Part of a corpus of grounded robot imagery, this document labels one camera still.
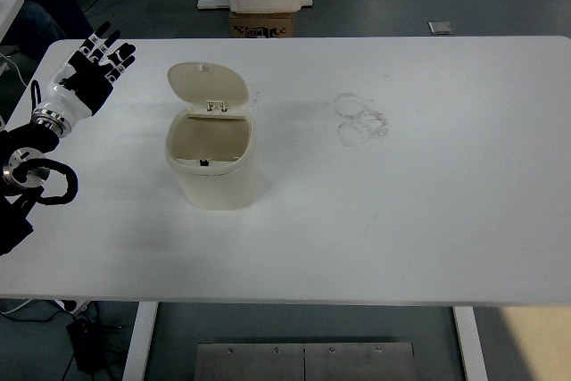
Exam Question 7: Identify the grey floor outlet plate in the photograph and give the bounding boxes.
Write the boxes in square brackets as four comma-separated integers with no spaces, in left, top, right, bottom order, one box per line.
[426,21,455,37]

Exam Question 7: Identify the white side table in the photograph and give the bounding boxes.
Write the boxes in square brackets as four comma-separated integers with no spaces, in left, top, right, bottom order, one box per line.
[0,0,26,46]

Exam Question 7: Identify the cream hinged trash bin lid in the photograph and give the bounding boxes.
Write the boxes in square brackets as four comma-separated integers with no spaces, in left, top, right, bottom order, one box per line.
[167,62,250,111]

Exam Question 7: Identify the cream plastic trash bin body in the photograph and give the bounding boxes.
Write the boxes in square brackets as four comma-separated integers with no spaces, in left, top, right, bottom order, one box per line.
[164,102,262,212]

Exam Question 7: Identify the person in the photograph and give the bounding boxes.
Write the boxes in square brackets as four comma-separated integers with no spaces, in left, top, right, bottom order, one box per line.
[0,0,104,63]

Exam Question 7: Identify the black power adapter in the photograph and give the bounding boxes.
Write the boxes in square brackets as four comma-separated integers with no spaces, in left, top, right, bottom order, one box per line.
[65,317,107,374]

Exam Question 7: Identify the brown cardboard box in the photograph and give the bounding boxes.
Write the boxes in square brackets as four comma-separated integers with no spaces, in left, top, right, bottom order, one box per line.
[228,10,296,38]

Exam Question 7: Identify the white table foot bar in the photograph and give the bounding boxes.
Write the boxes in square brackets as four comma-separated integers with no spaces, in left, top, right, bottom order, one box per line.
[196,0,315,11]

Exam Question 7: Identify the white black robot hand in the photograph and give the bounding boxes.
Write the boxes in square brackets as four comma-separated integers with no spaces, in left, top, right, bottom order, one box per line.
[42,21,137,127]

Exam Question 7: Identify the grey metal plate with screws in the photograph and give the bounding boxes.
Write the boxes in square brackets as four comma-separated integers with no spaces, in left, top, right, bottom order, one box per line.
[195,342,418,381]

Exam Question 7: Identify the white table leg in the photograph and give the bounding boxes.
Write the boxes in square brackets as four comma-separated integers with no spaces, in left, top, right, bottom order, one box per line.
[451,306,491,381]
[121,302,160,381]

